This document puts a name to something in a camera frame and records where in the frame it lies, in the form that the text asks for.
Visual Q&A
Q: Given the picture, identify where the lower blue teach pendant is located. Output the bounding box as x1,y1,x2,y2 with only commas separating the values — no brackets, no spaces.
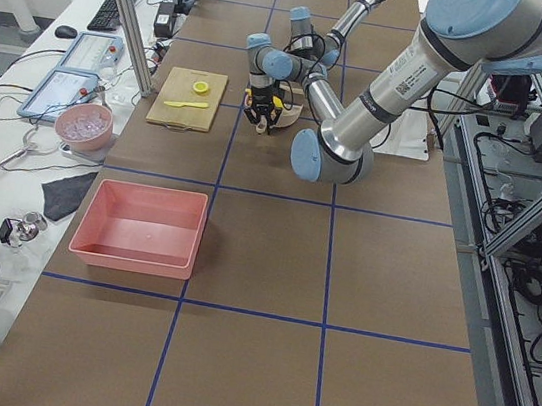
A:
17,67,99,122

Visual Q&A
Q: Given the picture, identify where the aluminium frame post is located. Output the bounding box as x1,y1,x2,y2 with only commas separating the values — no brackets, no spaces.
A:
116,0,153,98

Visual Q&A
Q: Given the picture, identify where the yellow plastic knife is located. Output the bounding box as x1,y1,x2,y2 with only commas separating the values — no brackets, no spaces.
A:
163,100,209,109

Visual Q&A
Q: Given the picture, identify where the pink bowl on scale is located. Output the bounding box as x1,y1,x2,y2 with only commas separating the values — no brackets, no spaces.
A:
54,103,114,152

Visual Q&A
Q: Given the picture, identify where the upper blue teach pendant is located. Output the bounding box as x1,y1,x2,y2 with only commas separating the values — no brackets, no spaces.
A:
58,31,125,73

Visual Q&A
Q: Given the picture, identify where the black computer mouse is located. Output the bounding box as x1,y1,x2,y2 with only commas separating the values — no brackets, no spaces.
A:
54,25,78,40

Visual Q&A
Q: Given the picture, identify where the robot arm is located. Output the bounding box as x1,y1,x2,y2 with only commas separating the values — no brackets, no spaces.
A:
283,0,386,67
245,0,542,184

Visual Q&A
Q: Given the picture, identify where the yellow lemon slice toy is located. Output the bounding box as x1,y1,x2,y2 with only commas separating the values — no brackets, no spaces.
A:
192,80,211,95

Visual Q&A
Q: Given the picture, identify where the black keyboard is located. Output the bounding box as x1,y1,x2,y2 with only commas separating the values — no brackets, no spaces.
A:
87,0,121,33

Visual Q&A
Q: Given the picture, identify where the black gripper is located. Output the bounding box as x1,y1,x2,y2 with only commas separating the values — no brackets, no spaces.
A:
243,86,282,135

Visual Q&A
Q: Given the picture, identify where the dark grey cloth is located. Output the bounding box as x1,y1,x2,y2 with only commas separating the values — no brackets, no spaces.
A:
41,172,97,221

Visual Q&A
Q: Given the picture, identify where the beige plastic dustpan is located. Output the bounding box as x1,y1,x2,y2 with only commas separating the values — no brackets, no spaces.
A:
255,104,303,134

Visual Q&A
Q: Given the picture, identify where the wooden cutting board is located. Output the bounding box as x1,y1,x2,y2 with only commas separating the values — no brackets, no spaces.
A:
146,67,228,133

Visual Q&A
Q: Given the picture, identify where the blue teach pendant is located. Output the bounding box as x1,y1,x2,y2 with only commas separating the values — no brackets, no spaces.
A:
17,67,99,122
58,31,125,73

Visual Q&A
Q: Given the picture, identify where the pink plastic bin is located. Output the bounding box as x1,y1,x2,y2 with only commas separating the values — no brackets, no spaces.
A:
69,179,209,280

